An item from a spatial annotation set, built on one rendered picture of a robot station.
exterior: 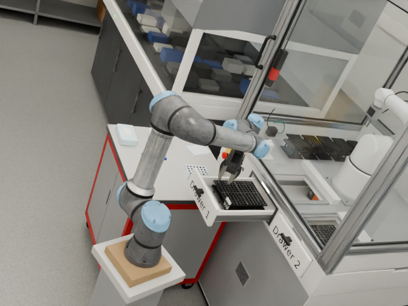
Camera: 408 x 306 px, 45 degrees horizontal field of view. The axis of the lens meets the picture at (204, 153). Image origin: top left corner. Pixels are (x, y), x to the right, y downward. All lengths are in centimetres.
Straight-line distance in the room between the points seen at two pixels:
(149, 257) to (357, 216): 81
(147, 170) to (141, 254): 32
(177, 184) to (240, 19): 98
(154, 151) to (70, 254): 136
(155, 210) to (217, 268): 104
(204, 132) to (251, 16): 125
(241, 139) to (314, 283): 71
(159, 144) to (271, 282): 96
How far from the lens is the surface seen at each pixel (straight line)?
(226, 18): 277
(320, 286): 220
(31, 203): 331
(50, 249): 305
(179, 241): 266
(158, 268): 199
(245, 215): 231
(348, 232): 202
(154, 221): 185
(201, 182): 229
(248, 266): 258
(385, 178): 190
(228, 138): 182
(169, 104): 174
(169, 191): 243
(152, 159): 185
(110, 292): 211
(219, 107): 306
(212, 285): 290
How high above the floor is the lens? 221
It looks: 31 degrees down
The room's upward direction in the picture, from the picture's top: 23 degrees clockwise
